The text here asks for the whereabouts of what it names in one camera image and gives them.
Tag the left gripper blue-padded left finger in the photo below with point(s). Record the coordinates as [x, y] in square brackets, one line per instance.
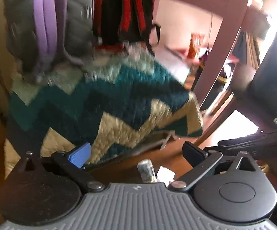
[72, 163]

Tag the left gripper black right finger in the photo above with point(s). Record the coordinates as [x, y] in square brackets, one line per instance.
[203, 164]

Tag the crumpled white green wrapper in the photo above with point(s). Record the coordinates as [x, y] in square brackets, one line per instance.
[165, 175]

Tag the white yellow drink bottle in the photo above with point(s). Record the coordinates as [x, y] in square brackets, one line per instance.
[146, 170]

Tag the green and cream zigzag quilt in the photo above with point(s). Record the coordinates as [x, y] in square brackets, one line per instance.
[112, 104]

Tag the wooden chair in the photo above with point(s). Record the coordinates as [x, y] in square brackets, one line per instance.
[254, 95]

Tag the grey purple backpack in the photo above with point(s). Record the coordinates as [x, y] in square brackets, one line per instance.
[42, 33]

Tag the black red backpack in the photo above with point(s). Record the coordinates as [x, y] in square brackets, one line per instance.
[118, 22]

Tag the metal bed frame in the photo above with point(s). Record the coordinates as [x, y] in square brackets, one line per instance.
[155, 140]

